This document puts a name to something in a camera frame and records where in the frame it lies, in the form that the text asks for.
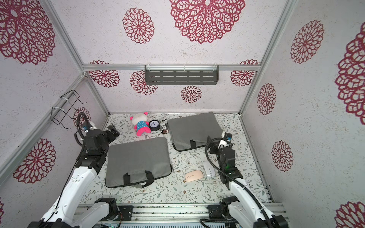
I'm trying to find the pink computer mouse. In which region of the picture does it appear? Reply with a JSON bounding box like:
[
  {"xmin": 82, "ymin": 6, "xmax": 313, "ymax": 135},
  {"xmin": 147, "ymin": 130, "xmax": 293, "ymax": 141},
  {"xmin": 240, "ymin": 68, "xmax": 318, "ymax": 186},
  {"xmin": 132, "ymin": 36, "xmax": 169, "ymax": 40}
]
[{"xmin": 185, "ymin": 170, "xmax": 203, "ymax": 182}]

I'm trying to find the flag patterned can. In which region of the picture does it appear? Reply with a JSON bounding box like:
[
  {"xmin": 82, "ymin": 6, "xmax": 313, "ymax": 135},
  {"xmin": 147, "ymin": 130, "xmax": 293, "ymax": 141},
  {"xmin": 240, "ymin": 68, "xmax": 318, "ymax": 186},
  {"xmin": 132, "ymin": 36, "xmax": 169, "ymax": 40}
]
[{"xmin": 160, "ymin": 119, "xmax": 169, "ymax": 135}]

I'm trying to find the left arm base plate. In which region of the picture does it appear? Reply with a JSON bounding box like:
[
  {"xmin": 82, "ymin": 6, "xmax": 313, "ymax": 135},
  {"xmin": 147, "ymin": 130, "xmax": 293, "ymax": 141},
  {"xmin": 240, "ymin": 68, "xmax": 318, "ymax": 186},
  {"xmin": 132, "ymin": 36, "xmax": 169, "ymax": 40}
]
[{"xmin": 116, "ymin": 205, "xmax": 134, "ymax": 222}]

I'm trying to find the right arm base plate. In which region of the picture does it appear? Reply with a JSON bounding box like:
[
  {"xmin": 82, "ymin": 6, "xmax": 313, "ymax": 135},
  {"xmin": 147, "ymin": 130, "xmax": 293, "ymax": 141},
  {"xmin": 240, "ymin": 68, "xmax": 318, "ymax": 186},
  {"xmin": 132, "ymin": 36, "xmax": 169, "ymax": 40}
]
[{"xmin": 207, "ymin": 203, "xmax": 228, "ymax": 220}]

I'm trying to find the black round gauge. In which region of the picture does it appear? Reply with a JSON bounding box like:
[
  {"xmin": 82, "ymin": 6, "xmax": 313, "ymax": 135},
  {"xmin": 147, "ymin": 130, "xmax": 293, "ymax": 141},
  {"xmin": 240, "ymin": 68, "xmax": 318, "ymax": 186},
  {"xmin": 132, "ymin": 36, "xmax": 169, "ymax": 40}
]
[{"xmin": 149, "ymin": 120, "xmax": 161, "ymax": 132}]

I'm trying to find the black wire wall rack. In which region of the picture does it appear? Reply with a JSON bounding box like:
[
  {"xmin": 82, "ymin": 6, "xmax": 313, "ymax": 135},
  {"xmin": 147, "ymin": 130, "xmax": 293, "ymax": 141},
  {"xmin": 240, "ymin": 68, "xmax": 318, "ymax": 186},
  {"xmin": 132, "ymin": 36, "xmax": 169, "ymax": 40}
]
[{"xmin": 49, "ymin": 90, "xmax": 87, "ymax": 130}]

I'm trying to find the white computer mouse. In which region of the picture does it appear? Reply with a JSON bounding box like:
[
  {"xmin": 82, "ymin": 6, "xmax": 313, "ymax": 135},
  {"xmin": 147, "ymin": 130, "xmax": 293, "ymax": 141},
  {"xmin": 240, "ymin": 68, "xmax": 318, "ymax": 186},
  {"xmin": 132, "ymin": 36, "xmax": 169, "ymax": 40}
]
[{"xmin": 203, "ymin": 161, "xmax": 215, "ymax": 178}]

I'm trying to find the grey laptop bag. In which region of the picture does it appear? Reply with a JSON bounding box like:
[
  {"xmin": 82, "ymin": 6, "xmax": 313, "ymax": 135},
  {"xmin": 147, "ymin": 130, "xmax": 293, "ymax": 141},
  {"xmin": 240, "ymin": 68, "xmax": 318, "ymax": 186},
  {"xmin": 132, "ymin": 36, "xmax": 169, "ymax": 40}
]
[
  {"xmin": 106, "ymin": 137, "xmax": 173, "ymax": 188},
  {"xmin": 167, "ymin": 112, "xmax": 223, "ymax": 152}
]

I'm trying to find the dark grey wall shelf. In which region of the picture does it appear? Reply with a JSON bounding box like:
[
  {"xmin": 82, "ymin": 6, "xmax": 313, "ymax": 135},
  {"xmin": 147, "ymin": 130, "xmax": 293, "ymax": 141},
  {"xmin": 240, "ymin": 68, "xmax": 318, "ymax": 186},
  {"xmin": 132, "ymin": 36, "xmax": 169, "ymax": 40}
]
[{"xmin": 144, "ymin": 65, "xmax": 219, "ymax": 86}]

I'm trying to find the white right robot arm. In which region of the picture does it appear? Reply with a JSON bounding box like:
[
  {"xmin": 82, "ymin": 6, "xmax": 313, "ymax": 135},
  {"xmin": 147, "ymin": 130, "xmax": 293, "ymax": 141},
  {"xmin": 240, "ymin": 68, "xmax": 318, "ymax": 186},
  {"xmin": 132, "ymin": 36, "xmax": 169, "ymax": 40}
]
[{"xmin": 205, "ymin": 145, "xmax": 289, "ymax": 228}]

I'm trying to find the pink white plush toy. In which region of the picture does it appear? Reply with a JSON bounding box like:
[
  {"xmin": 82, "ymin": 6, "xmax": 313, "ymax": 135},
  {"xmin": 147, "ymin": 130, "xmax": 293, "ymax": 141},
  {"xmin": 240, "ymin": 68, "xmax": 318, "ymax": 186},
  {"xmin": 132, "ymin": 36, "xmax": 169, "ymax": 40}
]
[{"xmin": 130, "ymin": 112, "xmax": 152, "ymax": 136}]

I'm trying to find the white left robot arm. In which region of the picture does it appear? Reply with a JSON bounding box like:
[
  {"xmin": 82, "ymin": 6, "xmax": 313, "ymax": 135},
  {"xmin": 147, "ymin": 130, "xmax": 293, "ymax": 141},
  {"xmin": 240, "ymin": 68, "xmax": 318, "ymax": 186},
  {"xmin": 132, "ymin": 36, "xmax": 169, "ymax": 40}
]
[{"xmin": 28, "ymin": 124, "xmax": 120, "ymax": 228}]

